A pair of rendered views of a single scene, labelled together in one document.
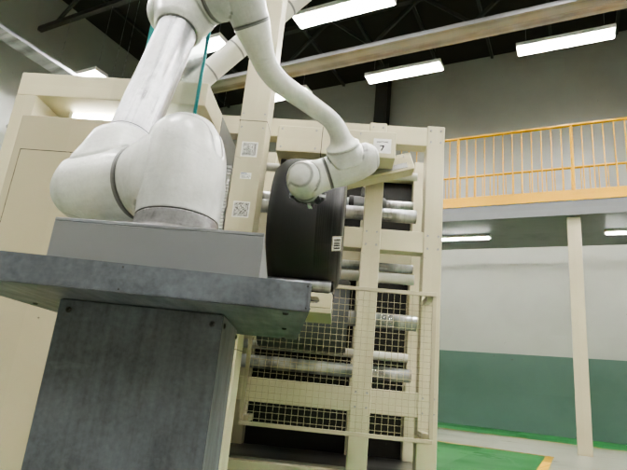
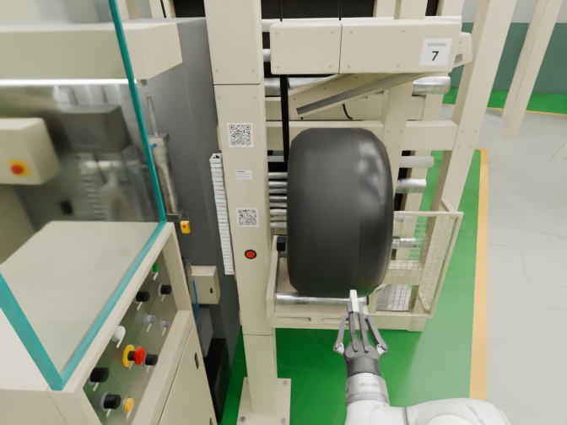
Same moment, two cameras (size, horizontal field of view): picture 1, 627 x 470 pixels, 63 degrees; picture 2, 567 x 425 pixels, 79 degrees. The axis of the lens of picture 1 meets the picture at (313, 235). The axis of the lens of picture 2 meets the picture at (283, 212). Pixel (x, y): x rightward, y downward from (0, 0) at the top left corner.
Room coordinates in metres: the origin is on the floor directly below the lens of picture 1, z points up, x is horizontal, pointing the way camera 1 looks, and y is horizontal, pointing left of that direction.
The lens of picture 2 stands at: (1.12, 0.21, 1.85)
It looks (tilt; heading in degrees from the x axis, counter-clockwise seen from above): 31 degrees down; 359
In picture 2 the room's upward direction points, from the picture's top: 1 degrees counter-clockwise
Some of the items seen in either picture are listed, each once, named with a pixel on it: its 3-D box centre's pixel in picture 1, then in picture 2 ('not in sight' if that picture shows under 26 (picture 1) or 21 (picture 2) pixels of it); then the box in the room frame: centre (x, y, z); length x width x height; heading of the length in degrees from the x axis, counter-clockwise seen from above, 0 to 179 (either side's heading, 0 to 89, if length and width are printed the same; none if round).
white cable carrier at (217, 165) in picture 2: (222, 216); (225, 218); (2.17, 0.41, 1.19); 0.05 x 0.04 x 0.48; 176
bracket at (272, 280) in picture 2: not in sight; (274, 272); (2.21, 0.25, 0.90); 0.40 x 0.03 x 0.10; 176
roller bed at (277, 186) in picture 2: not in sight; (270, 196); (2.59, 0.26, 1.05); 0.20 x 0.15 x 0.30; 86
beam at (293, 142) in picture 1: (336, 151); (358, 45); (2.49, -0.08, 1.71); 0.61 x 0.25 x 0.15; 86
